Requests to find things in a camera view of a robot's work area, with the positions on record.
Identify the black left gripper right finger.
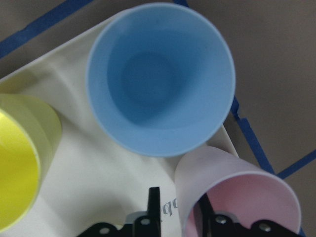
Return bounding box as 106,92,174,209
198,194,240,237

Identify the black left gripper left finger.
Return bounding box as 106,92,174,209
132,187,161,237

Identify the pink plastic cup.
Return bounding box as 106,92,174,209
175,146,302,237

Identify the blue plastic cup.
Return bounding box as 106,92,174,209
86,2,236,157

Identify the yellow plastic cup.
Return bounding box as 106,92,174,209
0,94,62,232

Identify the cream plastic tray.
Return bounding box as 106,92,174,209
0,18,239,237

